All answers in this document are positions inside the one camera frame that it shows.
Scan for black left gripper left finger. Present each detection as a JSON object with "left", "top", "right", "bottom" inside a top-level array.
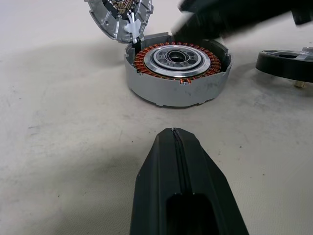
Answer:
[{"left": 129, "top": 127, "right": 189, "bottom": 235}]

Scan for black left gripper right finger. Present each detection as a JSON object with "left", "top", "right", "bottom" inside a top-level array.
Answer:
[{"left": 174, "top": 127, "right": 250, "bottom": 235}]

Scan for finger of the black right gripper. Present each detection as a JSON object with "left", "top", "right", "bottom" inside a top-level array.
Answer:
[
  {"left": 179, "top": 0, "right": 313, "bottom": 16},
  {"left": 170, "top": 12, "right": 294, "bottom": 40}
]

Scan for black spoked rotor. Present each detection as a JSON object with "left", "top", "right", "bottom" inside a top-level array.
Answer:
[{"left": 255, "top": 46, "right": 313, "bottom": 89}]

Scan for silver hinged motor lid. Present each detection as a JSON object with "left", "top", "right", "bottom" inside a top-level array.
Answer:
[{"left": 84, "top": 0, "right": 154, "bottom": 45}]

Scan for grey motor housing copper windings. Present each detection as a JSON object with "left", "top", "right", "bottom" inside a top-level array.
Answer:
[{"left": 124, "top": 31, "right": 232, "bottom": 108}]

